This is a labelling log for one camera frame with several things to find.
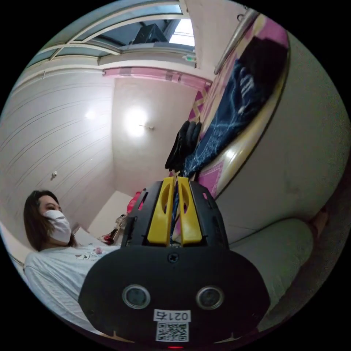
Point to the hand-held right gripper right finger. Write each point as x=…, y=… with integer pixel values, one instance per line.
x=189, y=222

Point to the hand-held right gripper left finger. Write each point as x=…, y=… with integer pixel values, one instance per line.
x=161, y=219

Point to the blue long sleeve shirt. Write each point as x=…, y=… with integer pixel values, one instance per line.
x=219, y=129

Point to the pile of clothes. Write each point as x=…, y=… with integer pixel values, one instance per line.
x=118, y=227

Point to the person's body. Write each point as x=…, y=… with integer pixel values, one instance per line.
x=54, y=271

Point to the bed with pink patterned quilt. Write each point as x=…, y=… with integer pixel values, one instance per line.
x=211, y=98

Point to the black garment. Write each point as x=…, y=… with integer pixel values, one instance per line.
x=263, y=65

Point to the window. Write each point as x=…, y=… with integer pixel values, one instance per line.
x=131, y=30

